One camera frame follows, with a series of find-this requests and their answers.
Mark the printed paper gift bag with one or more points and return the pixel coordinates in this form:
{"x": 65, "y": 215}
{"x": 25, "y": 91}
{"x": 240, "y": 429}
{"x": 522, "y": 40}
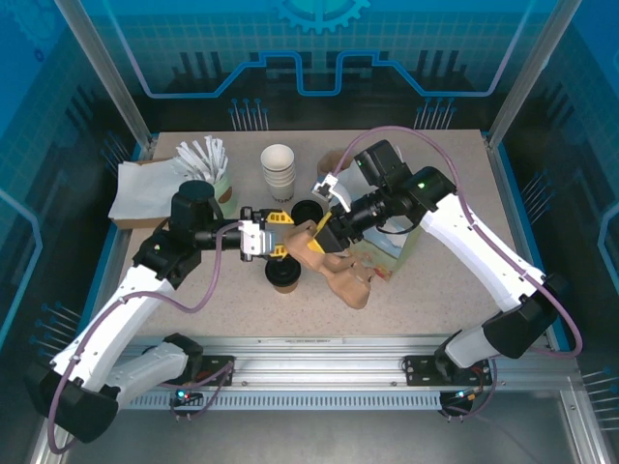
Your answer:
{"x": 387, "y": 256}

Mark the connector with LED lights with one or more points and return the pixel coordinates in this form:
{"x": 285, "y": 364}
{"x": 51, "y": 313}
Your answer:
{"x": 465, "y": 395}
{"x": 186, "y": 395}

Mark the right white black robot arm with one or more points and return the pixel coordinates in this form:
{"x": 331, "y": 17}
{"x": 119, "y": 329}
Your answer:
{"x": 483, "y": 251}

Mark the white paper-wrapped stir stick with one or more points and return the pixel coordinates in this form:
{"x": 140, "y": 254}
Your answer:
{"x": 221, "y": 159}
{"x": 183, "y": 171}
{"x": 211, "y": 157}
{"x": 189, "y": 159}
{"x": 200, "y": 159}

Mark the brown pulp cup carrier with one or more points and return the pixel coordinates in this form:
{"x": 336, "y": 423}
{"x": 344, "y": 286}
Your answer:
{"x": 338, "y": 275}

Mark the stack of black cup lids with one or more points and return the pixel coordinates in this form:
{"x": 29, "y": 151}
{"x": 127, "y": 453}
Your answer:
{"x": 307, "y": 210}

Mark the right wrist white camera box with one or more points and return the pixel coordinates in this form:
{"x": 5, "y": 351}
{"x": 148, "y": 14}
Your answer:
{"x": 333, "y": 191}

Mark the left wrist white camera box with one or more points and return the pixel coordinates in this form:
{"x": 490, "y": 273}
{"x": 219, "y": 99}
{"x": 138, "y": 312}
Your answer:
{"x": 256, "y": 241}

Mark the aluminium frame post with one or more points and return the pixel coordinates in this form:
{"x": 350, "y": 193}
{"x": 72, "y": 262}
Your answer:
{"x": 104, "y": 72}
{"x": 529, "y": 72}

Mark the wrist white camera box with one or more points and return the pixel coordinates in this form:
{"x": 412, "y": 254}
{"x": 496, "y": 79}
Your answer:
{"x": 256, "y": 241}
{"x": 333, "y": 191}

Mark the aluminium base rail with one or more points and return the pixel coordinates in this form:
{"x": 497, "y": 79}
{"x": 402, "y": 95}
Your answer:
{"x": 314, "y": 362}

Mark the black plastic cup lid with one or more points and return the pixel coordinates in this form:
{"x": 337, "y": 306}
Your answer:
{"x": 283, "y": 271}

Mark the stack of white napkins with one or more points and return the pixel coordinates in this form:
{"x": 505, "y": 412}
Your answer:
{"x": 145, "y": 191}

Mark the stack of white paper cups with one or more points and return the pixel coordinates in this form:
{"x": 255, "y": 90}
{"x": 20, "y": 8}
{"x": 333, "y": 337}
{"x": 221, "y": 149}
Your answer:
{"x": 279, "y": 176}

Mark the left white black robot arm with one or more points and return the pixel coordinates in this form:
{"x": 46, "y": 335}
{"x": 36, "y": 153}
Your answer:
{"x": 121, "y": 319}

